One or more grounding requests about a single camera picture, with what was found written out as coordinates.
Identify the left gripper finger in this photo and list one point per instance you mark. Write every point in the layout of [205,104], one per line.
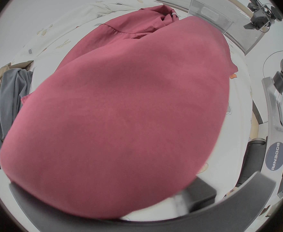
[199,194]

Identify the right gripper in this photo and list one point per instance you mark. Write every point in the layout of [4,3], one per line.
[260,17]

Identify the red shirt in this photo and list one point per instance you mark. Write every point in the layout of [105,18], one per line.
[122,117]

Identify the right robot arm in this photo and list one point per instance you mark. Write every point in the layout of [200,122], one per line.
[280,81]

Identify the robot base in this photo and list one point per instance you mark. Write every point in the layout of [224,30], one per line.
[275,156]

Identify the clear plastic box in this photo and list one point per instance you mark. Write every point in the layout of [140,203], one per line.
[211,11]

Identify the bed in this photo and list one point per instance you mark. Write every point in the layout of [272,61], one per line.
[240,90]

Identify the white printed quilt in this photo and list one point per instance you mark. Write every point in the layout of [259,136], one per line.
[66,25]

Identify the grey garment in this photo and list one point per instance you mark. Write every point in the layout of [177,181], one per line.
[8,100]

